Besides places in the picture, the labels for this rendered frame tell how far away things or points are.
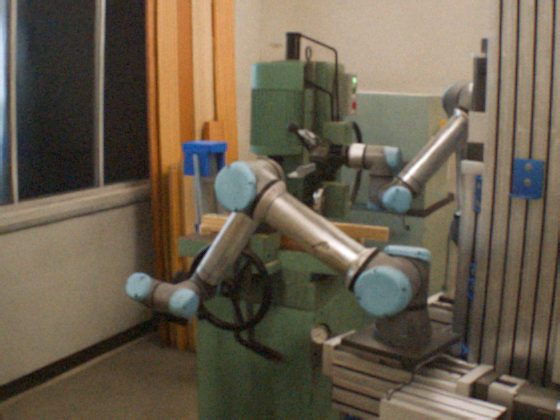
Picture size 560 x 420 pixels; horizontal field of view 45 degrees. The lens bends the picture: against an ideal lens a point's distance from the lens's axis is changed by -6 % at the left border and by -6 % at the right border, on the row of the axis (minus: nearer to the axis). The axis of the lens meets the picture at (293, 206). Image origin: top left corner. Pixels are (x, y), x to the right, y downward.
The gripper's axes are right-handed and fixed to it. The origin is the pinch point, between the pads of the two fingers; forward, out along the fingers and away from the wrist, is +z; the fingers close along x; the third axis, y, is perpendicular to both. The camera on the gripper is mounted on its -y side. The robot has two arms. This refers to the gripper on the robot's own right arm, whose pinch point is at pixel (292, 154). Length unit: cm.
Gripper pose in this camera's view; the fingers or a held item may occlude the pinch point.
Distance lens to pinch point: 227.9
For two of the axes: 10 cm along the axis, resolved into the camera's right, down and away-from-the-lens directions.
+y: -3.3, -2.9, -9.0
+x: -1.9, 9.5, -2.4
